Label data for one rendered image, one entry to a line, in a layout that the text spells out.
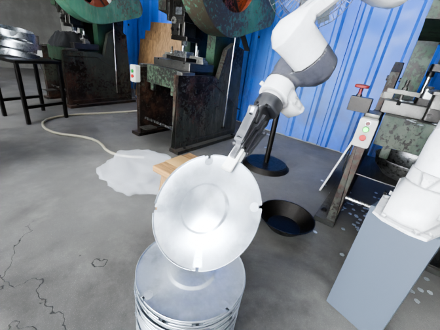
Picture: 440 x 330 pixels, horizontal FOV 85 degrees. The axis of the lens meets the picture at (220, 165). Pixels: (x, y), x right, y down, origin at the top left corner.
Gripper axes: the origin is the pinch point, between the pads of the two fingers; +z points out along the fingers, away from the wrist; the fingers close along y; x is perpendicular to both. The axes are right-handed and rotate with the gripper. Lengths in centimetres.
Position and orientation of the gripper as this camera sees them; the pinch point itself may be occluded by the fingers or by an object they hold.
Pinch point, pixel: (233, 160)
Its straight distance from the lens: 62.2
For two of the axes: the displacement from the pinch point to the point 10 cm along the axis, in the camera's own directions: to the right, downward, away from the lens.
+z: -5.3, 8.2, -2.2
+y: -3.3, -4.3, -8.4
